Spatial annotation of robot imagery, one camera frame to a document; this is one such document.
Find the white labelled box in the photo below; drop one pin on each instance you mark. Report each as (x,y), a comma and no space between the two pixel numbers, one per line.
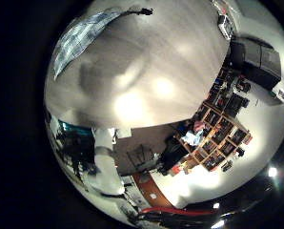
(280,94)

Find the wooden cubby shelf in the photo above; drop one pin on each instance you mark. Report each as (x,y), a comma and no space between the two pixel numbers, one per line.
(216,136)

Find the black cabinet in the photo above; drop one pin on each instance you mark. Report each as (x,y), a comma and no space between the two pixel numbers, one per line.
(259,62)

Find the white box device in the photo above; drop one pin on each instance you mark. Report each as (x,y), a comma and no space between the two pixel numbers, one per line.
(225,25)

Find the red strip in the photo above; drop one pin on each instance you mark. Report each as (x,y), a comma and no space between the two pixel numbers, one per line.
(177,210)

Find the orange brown board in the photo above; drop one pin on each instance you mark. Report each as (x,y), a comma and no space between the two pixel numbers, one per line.
(151,191)

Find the blue white plaid cloth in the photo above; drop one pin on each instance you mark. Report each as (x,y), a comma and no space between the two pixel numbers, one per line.
(80,36)

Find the teal strip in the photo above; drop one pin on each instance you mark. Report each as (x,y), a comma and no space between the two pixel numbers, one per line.
(75,129)

